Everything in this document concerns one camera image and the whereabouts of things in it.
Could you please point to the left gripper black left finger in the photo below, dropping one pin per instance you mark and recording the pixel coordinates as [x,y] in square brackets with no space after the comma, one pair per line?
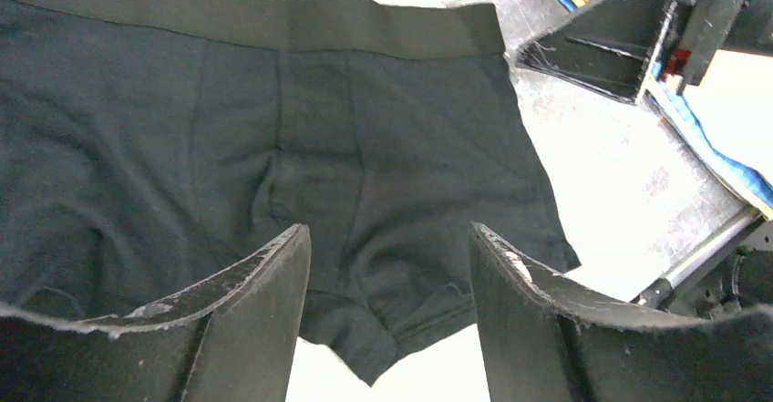
[229,337]

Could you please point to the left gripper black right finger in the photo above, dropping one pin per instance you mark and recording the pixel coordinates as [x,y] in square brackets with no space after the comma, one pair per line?
[545,337]

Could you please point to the tan cloth mat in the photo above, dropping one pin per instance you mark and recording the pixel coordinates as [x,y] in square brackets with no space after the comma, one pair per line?
[726,120]

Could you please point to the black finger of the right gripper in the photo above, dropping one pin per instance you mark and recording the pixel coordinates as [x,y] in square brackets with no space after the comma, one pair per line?
[605,46]

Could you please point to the black underwear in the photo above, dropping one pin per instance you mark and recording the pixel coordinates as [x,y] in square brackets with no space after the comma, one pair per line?
[147,144]

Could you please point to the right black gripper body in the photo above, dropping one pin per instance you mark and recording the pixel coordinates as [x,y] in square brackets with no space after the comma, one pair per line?
[701,28]

